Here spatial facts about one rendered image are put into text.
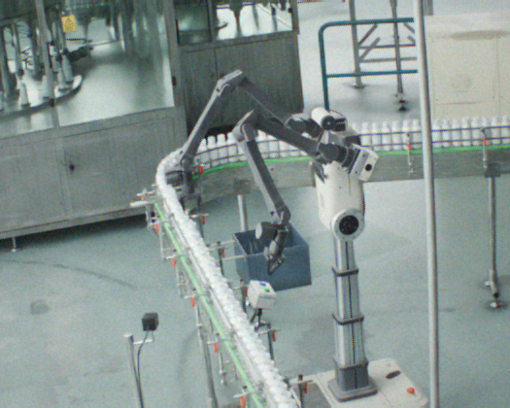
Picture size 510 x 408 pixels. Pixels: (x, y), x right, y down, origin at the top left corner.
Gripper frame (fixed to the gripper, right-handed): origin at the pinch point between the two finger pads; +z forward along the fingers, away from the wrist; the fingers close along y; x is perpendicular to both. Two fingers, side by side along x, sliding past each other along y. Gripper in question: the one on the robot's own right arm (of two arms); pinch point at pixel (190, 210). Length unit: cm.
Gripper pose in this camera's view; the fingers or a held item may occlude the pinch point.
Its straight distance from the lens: 531.1
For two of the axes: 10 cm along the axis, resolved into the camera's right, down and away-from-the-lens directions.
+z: 1.0, 9.3, 3.6
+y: -9.6, 1.8, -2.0
